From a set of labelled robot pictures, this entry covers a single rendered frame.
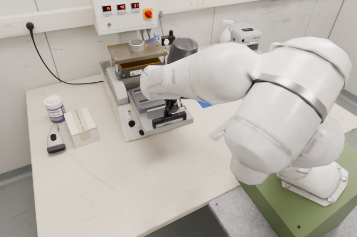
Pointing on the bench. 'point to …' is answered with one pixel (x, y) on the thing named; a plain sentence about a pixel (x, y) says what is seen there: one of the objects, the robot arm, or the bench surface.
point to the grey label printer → (246, 35)
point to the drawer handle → (169, 118)
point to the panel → (133, 133)
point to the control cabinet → (123, 2)
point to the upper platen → (139, 63)
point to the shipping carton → (81, 127)
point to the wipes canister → (55, 109)
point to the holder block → (136, 94)
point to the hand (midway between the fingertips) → (168, 110)
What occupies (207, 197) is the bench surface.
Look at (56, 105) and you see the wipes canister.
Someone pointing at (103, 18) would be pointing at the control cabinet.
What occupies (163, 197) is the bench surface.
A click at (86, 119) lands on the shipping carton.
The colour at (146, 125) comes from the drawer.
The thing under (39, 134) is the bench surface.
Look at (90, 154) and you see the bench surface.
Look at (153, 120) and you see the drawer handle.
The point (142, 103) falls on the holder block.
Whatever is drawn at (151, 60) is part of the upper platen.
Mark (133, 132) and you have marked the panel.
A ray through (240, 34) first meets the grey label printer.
